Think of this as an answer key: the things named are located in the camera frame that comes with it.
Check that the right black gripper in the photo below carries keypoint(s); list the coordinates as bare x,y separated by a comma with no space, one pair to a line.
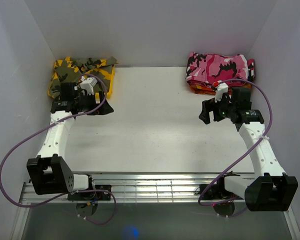
210,105

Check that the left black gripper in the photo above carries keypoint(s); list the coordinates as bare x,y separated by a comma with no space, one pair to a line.
105,109

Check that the yellow green camouflage trousers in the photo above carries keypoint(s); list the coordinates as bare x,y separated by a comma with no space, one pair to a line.
69,70

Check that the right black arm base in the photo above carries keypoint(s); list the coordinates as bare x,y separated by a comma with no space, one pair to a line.
214,193

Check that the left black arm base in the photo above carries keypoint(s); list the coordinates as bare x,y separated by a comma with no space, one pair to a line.
90,196

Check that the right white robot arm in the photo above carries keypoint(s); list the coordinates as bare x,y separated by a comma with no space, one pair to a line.
272,189

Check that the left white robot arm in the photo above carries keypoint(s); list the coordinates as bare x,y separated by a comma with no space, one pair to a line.
48,171

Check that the orange camouflage folded trousers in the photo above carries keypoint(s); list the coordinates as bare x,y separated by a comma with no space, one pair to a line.
203,88

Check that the pink camouflage folded trousers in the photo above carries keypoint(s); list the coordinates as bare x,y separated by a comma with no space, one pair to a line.
205,69

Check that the yellow plastic tray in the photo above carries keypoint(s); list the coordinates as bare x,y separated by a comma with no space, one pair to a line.
108,73

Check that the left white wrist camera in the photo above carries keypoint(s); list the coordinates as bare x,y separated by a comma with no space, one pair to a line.
86,85

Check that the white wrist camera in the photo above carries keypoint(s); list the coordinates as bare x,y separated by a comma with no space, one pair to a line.
220,88
86,85

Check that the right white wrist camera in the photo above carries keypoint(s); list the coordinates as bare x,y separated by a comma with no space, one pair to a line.
220,88

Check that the aluminium rail frame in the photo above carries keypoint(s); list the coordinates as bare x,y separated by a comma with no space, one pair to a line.
141,188

